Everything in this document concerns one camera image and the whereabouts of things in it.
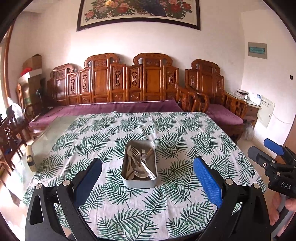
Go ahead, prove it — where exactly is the wooden window frame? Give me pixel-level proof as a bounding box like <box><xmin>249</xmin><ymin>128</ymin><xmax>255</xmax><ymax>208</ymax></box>
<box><xmin>0</xmin><ymin>25</ymin><xmax>14</xmax><ymax>109</ymax></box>

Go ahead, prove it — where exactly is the clear plastic bag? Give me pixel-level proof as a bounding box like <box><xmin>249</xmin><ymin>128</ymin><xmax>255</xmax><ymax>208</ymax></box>
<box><xmin>7</xmin><ymin>97</ymin><xmax>18</xmax><ymax>116</ymax></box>

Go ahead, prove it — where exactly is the person's right hand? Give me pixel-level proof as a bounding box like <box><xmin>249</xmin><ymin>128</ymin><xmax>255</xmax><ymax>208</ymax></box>
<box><xmin>269</xmin><ymin>193</ymin><xmax>296</xmax><ymax>226</ymax></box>

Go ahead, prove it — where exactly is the carved wooden sofa bench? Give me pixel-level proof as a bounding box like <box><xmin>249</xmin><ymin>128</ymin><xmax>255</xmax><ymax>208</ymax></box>
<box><xmin>29</xmin><ymin>53</ymin><xmax>192</xmax><ymax>139</ymax></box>

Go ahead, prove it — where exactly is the leaf print tablecloth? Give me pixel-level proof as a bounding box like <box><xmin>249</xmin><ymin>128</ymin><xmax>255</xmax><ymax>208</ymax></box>
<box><xmin>22</xmin><ymin>111</ymin><xmax>266</xmax><ymax>240</ymax></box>

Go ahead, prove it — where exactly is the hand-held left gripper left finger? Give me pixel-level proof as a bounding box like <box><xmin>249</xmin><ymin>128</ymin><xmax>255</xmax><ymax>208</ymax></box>
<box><xmin>25</xmin><ymin>158</ymin><xmax>102</xmax><ymax>241</ymax></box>

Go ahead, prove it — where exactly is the wooden side table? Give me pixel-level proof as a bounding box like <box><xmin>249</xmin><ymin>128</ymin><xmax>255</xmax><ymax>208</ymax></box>
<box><xmin>244</xmin><ymin>100</ymin><xmax>262</xmax><ymax>128</ymax></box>

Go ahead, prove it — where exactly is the square purple seat cushion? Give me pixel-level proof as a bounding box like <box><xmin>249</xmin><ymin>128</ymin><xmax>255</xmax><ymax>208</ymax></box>
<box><xmin>206</xmin><ymin>103</ymin><xmax>243</xmax><ymax>125</ymax></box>

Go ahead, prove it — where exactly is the wooden dining chair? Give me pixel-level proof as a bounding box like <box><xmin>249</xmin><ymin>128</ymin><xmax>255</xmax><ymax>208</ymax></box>
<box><xmin>0</xmin><ymin>111</ymin><xmax>27</xmax><ymax>186</ymax></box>

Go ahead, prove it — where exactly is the large white plastic spoon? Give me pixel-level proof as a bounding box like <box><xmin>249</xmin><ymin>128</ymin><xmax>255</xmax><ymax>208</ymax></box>
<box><xmin>133</xmin><ymin>162</ymin><xmax>151</xmax><ymax>179</ymax></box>

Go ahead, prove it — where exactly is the green wall electrical box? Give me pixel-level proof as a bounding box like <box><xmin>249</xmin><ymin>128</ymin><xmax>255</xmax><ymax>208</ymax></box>
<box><xmin>248</xmin><ymin>42</ymin><xmax>268</xmax><ymax>59</ymax></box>

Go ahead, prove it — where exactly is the dark cabinet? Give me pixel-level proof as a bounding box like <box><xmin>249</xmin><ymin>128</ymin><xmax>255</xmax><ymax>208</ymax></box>
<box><xmin>28</xmin><ymin>75</ymin><xmax>47</xmax><ymax>112</ymax></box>

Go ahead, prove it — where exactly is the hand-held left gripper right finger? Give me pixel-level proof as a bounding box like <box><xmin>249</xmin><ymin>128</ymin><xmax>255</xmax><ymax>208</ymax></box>
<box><xmin>193</xmin><ymin>157</ymin><xmax>271</xmax><ymax>241</ymax></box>

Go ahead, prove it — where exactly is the carved wooden armchair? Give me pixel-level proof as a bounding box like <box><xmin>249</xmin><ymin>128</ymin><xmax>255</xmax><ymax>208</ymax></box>
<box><xmin>178</xmin><ymin>59</ymin><xmax>248</xmax><ymax>142</ymax></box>

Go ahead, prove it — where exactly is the white cable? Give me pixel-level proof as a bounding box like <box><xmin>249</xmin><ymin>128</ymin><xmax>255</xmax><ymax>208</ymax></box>
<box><xmin>273</xmin><ymin>112</ymin><xmax>293</xmax><ymax>123</ymax></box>

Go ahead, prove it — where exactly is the framed floral painting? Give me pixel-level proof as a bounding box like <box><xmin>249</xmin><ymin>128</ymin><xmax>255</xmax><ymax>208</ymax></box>
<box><xmin>77</xmin><ymin>0</ymin><xmax>201</xmax><ymax>32</ymax></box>

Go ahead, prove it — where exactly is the brown cardboard box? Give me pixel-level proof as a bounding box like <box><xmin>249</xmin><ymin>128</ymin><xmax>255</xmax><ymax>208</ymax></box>
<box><xmin>22</xmin><ymin>54</ymin><xmax>42</xmax><ymax>70</ymax></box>

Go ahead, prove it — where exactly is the rectangular metal tin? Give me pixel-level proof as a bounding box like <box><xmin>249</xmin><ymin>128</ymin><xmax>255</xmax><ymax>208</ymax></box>
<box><xmin>121</xmin><ymin>140</ymin><xmax>158</xmax><ymax>189</ymax></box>

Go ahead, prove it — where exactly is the brown door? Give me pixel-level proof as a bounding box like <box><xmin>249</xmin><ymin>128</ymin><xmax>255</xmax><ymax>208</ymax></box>
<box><xmin>284</xmin><ymin>93</ymin><xmax>296</xmax><ymax>149</ymax></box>

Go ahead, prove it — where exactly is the white wall panel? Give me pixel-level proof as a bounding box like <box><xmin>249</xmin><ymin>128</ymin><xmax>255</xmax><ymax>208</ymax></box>
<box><xmin>257</xmin><ymin>97</ymin><xmax>275</xmax><ymax>128</ymax></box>

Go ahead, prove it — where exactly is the white telephone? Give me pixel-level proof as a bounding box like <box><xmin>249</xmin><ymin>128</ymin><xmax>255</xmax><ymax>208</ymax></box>
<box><xmin>248</xmin><ymin>91</ymin><xmax>263</xmax><ymax>105</ymax></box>

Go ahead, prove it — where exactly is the wooden block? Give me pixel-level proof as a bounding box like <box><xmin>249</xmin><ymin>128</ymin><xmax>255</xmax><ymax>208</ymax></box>
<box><xmin>26</xmin><ymin>145</ymin><xmax>37</xmax><ymax>172</ymax></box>

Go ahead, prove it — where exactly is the long purple seat cushion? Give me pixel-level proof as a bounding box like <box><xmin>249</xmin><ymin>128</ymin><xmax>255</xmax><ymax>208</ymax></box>
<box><xmin>29</xmin><ymin>100</ymin><xmax>183</xmax><ymax>127</ymax></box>

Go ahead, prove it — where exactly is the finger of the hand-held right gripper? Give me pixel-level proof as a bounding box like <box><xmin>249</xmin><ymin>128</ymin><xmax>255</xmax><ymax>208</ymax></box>
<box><xmin>247</xmin><ymin>146</ymin><xmax>296</xmax><ymax>181</ymax></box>
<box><xmin>264</xmin><ymin>138</ymin><xmax>296</xmax><ymax>161</ymax></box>

